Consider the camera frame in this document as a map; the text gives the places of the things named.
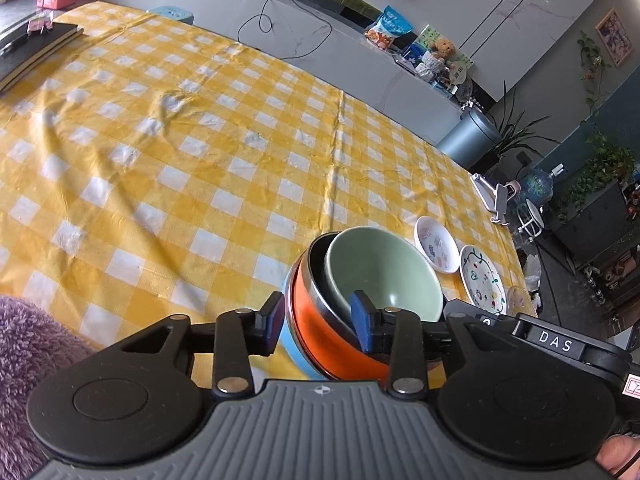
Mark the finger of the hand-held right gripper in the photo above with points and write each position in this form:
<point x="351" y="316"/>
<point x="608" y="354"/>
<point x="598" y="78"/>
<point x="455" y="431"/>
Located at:
<point x="475" y="310"/>

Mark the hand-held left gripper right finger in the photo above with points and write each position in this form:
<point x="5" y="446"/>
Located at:
<point x="362" y="325"/>

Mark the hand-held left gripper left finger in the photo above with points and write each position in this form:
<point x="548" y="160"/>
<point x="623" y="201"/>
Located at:
<point x="272" y="327"/>

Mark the light blue steel-lined bowl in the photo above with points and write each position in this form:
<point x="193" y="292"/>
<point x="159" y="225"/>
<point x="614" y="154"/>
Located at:
<point x="295" y="350"/>

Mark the orange steel-lined bowl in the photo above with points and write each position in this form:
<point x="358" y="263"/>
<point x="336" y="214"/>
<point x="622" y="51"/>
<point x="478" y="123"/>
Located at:
<point x="330" y="345"/>

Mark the pale green ceramic bowl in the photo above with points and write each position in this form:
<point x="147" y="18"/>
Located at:
<point x="385" y="270"/>

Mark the person's right hand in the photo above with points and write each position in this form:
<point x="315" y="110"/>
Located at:
<point x="620" y="455"/>

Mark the white plate with vine print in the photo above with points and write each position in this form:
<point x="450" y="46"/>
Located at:
<point x="482" y="280"/>

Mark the clear glass printed plate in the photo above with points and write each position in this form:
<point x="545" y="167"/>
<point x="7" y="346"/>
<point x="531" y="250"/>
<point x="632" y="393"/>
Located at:
<point x="520" y="300"/>

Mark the small white patterned plate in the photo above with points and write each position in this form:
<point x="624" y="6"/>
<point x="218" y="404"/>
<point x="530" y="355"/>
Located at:
<point x="436" y="242"/>

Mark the white rolling stool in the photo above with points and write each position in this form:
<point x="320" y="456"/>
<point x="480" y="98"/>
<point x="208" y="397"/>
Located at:
<point x="531" y="215"/>

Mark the white phone stand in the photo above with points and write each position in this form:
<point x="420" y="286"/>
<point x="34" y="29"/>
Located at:
<point x="492" y="195"/>

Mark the small pink heater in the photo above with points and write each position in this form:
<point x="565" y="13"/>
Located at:
<point x="512" y="186"/>

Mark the grey sideboard cabinet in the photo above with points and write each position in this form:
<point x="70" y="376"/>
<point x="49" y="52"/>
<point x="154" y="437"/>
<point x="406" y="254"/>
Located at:
<point x="600" y="225"/>

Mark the blue water jug with pump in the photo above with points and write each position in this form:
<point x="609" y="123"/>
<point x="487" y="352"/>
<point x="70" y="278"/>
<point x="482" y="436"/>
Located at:
<point x="539" y="187"/>

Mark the blue-grey pedal bin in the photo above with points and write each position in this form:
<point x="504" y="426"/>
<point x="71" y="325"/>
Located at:
<point x="470" y="137"/>

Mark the tall-leaf potted plant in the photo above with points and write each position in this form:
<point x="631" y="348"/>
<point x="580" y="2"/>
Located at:
<point x="515" y="130"/>

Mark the trailing pothos plant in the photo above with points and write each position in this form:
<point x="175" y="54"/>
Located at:
<point x="600" y="165"/>

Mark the yellow checkered tablecloth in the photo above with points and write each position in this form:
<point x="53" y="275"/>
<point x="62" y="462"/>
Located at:
<point x="200" y="150"/>

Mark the round paper fan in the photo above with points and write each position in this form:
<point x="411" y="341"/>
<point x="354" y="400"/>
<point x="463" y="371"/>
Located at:
<point x="459" y="74"/>

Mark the purple fleece garment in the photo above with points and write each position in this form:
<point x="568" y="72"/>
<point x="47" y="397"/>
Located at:
<point x="30" y="385"/>

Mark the brown teddy bear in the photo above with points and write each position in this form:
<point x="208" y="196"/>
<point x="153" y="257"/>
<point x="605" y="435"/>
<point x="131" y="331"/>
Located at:
<point x="444" y="49"/>

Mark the green painted card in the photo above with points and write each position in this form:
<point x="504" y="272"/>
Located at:
<point x="430" y="35"/>

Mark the blue snack bag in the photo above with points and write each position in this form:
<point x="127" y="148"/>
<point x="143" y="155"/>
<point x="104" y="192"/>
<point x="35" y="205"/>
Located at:
<point x="390" y="27"/>

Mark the wooden framed picture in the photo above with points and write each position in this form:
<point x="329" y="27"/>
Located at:
<point x="614" y="36"/>

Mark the light blue plastic stool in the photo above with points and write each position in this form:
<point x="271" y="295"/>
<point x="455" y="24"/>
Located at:
<point x="170" y="12"/>

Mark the black notebook stack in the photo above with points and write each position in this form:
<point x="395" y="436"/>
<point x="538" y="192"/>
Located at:
<point x="35" y="50"/>

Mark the wall-hung vine plant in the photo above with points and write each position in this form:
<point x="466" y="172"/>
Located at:
<point x="595" y="65"/>

